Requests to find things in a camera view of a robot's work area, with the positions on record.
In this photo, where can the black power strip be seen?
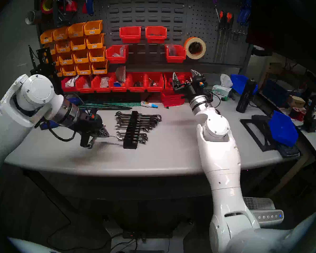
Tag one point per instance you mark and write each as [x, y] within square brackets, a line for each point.
[147, 234]

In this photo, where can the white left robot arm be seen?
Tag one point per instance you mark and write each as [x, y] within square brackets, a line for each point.
[2, 128]

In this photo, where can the blue plastic bin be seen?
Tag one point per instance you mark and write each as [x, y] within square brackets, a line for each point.
[239, 82]
[283, 128]

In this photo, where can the white plastic bag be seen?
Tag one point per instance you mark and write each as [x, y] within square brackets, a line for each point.
[71, 82]

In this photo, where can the yellow screw bin M4-6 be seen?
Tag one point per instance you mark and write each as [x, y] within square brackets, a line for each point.
[78, 43]

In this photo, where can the blue bar clamp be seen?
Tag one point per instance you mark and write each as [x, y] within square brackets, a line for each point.
[46, 125]

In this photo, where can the black monitor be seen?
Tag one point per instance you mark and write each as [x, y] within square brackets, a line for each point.
[287, 25]

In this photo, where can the green cutting mat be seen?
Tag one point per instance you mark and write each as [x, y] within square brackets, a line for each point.
[134, 104]

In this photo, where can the yellow screw bin M3-6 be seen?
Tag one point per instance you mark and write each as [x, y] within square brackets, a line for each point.
[97, 54]

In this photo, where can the red plastic bin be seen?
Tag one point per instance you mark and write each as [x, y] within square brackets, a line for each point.
[154, 88]
[136, 88]
[185, 76]
[83, 89]
[117, 58]
[175, 58]
[68, 89]
[156, 35]
[118, 88]
[100, 89]
[130, 35]
[168, 83]
[172, 99]

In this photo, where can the clear plastic parts bag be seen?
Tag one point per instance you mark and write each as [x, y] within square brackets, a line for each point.
[104, 82]
[120, 51]
[171, 49]

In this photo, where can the white glue bottle blue cap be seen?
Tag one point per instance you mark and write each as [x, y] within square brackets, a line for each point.
[147, 104]

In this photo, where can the tall clear parts bag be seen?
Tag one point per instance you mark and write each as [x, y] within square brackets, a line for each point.
[120, 73]

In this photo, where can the dark blue storage bin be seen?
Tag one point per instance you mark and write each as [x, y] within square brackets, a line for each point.
[276, 90]

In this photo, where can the yellow screw bin M2.5-5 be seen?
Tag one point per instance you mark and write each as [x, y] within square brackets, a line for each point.
[83, 69]

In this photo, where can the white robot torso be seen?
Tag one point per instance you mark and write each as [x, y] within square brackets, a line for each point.
[29, 247]

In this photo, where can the black hanging clamp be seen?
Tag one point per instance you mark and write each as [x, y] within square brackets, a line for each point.
[64, 15]

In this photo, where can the orange black screwdriver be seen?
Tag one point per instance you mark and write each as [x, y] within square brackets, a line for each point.
[221, 20]
[229, 19]

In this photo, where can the Kimtech tissue box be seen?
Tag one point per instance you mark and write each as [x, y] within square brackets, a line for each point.
[222, 93]

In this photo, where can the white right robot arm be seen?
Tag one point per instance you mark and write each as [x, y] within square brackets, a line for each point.
[221, 155]

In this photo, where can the red yellow tape roll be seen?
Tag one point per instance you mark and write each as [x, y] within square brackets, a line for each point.
[43, 7]

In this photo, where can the blue red hand tool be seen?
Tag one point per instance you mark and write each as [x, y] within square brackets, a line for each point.
[89, 2]

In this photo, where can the yellow screw bin M3-4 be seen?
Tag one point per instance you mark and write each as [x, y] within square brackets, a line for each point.
[95, 41]

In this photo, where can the yellow screw bin M3-12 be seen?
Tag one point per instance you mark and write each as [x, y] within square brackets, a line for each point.
[65, 58]

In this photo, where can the yellow screw bin M3-8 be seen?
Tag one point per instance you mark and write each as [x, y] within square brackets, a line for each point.
[81, 56]

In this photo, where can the black wrench holder case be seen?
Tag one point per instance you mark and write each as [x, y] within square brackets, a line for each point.
[129, 145]

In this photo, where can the small chrome ratcheting wrench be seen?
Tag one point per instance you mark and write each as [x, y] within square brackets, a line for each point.
[113, 136]

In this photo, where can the white air purifier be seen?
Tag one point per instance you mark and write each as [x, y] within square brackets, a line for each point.
[263, 210]

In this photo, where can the black keyboard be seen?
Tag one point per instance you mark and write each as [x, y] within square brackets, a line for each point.
[288, 150]

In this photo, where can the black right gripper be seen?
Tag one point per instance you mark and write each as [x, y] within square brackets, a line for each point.
[192, 89]

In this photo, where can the grey tool wall panel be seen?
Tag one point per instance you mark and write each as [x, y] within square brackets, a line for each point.
[202, 23]

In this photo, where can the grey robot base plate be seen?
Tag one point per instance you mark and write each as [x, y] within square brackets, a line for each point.
[177, 242]

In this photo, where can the red hanging tool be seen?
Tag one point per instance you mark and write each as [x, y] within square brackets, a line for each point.
[71, 6]

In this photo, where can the black articulated holder stand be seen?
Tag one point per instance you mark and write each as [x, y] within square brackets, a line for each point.
[43, 65]

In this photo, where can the yellow screw bin M2.5-6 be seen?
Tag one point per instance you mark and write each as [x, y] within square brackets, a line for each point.
[68, 70]

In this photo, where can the black frame stand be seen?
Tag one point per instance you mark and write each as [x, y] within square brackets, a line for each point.
[258, 135]

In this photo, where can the yellow screw bin M4-0.7 hex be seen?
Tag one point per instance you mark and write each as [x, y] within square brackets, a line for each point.
[99, 67]

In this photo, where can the beige masking tape roll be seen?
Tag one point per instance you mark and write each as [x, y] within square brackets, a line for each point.
[203, 48]

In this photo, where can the grey tape roll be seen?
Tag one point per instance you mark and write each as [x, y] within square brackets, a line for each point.
[37, 16]

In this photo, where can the black marker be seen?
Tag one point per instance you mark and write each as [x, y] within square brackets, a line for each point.
[147, 97]

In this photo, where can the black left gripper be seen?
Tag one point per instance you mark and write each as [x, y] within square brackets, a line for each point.
[90, 126]

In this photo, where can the white light switch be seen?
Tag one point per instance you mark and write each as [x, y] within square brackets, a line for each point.
[23, 70]

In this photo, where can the small cardboard box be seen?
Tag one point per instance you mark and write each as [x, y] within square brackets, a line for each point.
[296, 101]

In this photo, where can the black ribbed bottle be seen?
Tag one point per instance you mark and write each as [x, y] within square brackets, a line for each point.
[246, 97]

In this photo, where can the white tissue sheet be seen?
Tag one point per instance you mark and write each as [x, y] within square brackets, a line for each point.
[225, 80]

